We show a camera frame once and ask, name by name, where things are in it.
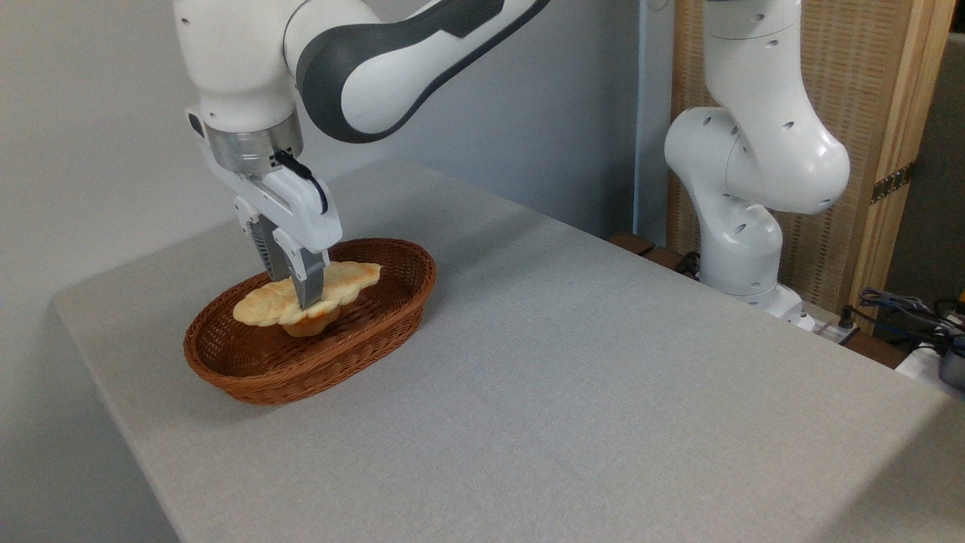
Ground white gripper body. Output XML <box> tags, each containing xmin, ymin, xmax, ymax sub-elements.
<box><xmin>205</xmin><ymin>151</ymin><xmax>343</xmax><ymax>253</ymax></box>

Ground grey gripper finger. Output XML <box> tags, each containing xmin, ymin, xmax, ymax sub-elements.
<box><xmin>272</xmin><ymin>226</ymin><xmax>329</xmax><ymax>311</ymax></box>
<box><xmin>234</xmin><ymin>196</ymin><xmax>296</xmax><ymax>281</ymax></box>

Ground leaf-shaped bread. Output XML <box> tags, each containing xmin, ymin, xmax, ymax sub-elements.
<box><xmin>231</xmin><ymin>260</ymin><xmax>382</xmax><ymax>328</ymax></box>

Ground small round bread roll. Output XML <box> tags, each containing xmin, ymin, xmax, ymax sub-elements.
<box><xmin>278</xmin><ymin>302</ymin><xmax>342</xmax><ymax>339</ymax></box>

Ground brown wicker basket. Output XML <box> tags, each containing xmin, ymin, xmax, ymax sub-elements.
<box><xmin>183</xmin><ymin>238</ymin><xmax>437</xmax><ymax>406</ymax></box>

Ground grey tablecloth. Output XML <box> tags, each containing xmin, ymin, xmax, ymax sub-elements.
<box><xmin>51</xmin><ymin>158</ymin><xmax>965</xmax><ymax>543</ymax></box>

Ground metal screen hinge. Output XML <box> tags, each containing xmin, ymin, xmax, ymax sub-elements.
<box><xmin>870</xmin><ymin>160</ymin><xmax>919</xmax><ymax>205</ymax></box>

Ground grey round device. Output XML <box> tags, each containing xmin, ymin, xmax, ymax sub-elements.
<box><xmin>938</xmin><ymin>336</ymin><xmax>965</xmax><ymax>391</ymax></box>

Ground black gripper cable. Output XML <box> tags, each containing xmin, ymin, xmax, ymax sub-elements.
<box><xmin>272</xmin><ymin>150</ymin><xmax>330</xmax><ymax>216</ymax></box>

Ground bamboo screen with wood frame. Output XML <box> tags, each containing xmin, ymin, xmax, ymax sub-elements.
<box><xmin>667</xmin><ymin>0</ymin><xmax>957</xmax><ymax>334</ymax></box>

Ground bundle of dark cables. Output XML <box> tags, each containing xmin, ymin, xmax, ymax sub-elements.
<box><xmin>858</xmin><ymin>287</ymin><xmax>965</xmax><ymax>355</ymax></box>

